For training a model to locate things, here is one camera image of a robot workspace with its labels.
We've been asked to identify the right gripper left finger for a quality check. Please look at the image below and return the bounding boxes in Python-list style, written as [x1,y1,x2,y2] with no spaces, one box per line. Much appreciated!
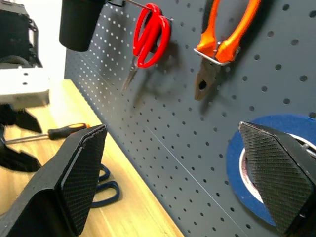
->
[0,124,109,237]

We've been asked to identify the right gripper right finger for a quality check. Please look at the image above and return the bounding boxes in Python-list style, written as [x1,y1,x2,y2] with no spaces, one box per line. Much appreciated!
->
[238,121,316,237]

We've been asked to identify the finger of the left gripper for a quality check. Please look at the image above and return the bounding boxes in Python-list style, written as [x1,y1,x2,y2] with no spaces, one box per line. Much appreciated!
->
[0,103,43,134]
[0,138,42,173]

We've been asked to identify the dark handled scissors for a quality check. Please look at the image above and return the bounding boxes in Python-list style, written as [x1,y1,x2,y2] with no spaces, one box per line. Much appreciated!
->
[90,164,121,209]

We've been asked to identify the orange handled pliers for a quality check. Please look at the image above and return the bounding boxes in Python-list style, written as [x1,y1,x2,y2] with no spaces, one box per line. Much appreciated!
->
[193,0,262,101]

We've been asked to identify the grey pegboard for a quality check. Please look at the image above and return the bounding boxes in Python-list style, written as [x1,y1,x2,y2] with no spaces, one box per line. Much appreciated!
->
[64,0,316,237]

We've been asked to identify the blue tape roll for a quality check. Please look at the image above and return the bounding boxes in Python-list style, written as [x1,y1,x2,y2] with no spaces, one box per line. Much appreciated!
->
[226,114,316,227]

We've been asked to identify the black background equipment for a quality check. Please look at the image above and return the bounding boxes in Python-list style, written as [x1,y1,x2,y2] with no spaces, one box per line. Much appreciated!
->
[0,2,44,69]

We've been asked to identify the black cup holder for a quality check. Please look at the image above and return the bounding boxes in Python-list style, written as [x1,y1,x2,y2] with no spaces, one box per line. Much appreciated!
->
[58,0,106,52]

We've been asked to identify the straight metal peg hook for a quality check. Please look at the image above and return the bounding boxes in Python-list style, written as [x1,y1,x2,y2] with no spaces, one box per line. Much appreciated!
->
[125,0,174,22]

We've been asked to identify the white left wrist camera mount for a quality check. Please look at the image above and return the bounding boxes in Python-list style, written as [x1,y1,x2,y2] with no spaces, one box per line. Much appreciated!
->
[0,68,50,109]

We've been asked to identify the orange black handled screwdriver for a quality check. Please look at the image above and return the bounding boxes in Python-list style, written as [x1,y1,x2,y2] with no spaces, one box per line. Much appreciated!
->
[3,122,91,145]

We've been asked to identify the looped wire pegboard hook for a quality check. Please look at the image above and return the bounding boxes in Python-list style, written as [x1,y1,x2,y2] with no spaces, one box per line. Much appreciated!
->
[193,47,233,66]

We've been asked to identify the red handled scissors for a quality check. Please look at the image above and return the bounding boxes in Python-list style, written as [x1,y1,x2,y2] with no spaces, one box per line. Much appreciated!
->
[120,2,172,92]

